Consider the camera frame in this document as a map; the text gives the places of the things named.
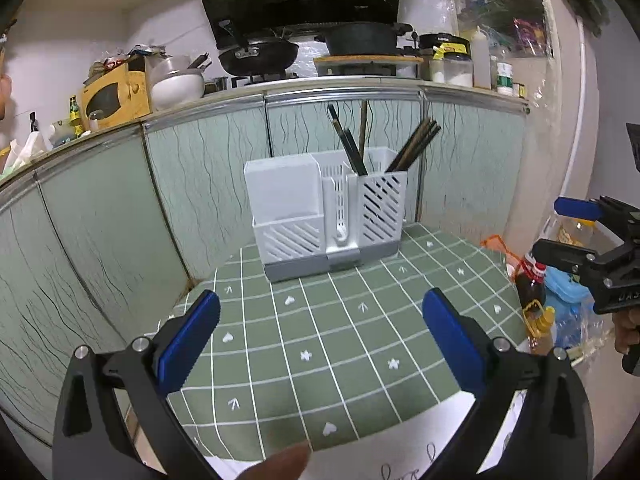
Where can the orange bag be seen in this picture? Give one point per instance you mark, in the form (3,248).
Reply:
(500,247)

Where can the green glass bottle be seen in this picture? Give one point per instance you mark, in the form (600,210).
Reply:
(75,115)

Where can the person's left hand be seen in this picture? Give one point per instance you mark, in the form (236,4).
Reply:
(280,465)

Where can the round wooden board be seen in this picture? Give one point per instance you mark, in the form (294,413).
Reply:
(370,59)

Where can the white pipe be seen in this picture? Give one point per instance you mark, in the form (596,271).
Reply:
(577,110)

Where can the black electric cooker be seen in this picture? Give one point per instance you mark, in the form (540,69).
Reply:
(445,42)

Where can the blue plastic toy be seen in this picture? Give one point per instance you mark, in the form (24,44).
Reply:
(562,285)

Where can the clear glass bowl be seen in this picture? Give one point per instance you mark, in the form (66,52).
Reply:
(170,66)

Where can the white plastic utensil holder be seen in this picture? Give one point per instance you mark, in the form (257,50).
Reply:
(290,220)

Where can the white pot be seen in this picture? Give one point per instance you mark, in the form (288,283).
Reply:
(177,91)

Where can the white plastic bag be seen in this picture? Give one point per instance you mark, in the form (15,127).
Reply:
(22,152)

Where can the clear jar of white powder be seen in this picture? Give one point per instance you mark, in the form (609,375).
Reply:
(452,72)

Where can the white jar with green label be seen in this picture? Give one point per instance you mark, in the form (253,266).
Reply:
(505,80)

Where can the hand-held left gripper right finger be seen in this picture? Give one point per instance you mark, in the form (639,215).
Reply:
(457,350)

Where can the yellow lid jar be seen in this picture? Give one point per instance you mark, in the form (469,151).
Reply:
(575,232)

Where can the yellow cooking oil bottle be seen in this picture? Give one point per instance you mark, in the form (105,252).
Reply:
(540,325)

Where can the black chopstick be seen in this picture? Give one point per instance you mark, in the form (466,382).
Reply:
(345,140)
(430,141)
(425,144)
(356,155)
(412,151)
(361,162)
(407,152)

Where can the person's right hand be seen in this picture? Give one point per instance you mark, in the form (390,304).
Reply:
(629,330)

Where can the yellow microwave oven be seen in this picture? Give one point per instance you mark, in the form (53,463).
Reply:
(112,95)

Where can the black cooking pot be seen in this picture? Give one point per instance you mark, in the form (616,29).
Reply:
(365,40)

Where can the wooden chopstick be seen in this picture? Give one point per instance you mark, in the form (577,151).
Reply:
(417,140)
(422,141)
(363,125)

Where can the small seasoning jar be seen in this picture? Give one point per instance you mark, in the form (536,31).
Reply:
(520,91)

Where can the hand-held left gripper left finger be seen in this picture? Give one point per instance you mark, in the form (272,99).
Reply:
(182,345)

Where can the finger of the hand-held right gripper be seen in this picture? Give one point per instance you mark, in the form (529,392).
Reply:
(577,207)
(560,255)

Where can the black frying pan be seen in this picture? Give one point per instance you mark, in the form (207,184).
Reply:
(260,57)

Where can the red cap dark bottle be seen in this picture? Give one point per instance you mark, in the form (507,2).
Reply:
(530,285)

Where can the white squeeze bottle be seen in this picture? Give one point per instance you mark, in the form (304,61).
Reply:
(481,60)

